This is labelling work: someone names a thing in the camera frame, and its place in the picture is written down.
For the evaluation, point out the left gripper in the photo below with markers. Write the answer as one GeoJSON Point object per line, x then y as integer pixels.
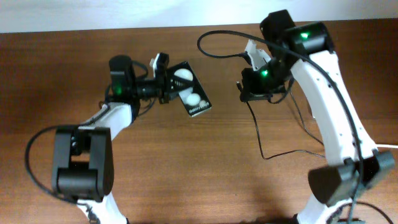
{"type": "Point", "coordinates": [169, 80]}

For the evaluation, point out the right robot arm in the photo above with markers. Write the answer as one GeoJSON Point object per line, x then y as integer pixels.
{"type": "Point", "coordinates": [306, 55]}

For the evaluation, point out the black smartphone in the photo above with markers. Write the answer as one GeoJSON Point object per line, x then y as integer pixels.
{"type": "Point", "coordinates": [196, 102]}

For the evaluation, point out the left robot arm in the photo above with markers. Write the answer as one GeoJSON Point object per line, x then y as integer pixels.
{"type": "Point", "coordinates": [83, 168]}

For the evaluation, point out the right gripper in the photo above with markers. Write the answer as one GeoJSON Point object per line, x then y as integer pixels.
{"type": "Point", "coordinates": [249, 91]}

